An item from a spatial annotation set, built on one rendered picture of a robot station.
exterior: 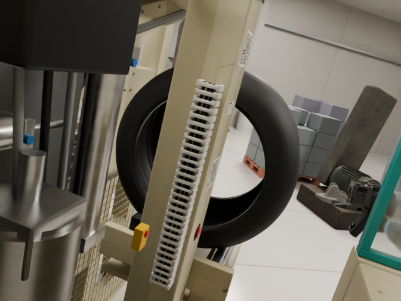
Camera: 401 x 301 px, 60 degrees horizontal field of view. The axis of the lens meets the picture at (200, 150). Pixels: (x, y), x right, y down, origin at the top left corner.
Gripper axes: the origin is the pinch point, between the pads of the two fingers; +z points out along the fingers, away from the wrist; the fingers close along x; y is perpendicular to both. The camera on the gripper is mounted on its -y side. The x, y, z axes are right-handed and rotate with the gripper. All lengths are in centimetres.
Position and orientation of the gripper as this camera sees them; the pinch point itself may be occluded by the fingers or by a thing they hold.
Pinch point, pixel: (319, 197)
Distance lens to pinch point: 117.8
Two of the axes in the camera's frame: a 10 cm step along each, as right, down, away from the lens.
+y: 1.2, -9.7, -2.2
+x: -2.8, 1.8, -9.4
